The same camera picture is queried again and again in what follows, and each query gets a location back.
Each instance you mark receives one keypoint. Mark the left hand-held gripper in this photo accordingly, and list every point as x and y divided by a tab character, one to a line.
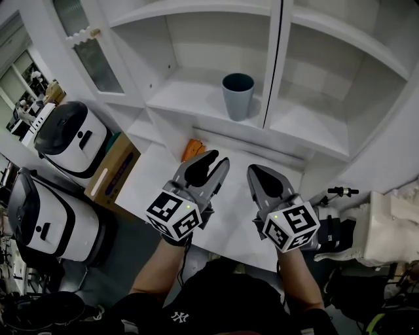
171	214

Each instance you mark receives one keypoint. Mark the blue-grey plastic cup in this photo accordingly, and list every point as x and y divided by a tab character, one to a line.
238	98

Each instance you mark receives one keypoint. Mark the white wooden shelf unit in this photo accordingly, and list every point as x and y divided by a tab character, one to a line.
320	98

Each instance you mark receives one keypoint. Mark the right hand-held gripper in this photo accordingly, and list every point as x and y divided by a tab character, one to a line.
291	225

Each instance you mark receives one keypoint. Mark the white and black machine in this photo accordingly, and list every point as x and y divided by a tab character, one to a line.
52	219
70	139

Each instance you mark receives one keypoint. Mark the brown cardboard box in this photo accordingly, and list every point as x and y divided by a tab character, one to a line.
113	173

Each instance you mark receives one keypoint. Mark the black box device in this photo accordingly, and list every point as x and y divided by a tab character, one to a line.
337	230

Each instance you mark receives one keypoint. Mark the orange toy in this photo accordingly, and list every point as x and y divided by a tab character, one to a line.
193	149

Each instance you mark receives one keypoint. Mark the black bag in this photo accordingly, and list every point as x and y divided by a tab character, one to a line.
360	291

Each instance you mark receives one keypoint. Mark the person's black shirt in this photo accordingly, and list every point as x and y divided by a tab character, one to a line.
229	304

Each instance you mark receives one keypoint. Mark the white ornate furniture piece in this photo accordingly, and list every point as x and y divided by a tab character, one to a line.
393	225

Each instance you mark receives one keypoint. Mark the person's left forearm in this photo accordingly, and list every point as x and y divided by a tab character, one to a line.
160	271

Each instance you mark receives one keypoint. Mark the glass cabinet door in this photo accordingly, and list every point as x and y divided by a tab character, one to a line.
90	49

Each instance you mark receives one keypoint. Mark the person's right forearm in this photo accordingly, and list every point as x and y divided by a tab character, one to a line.
299	281

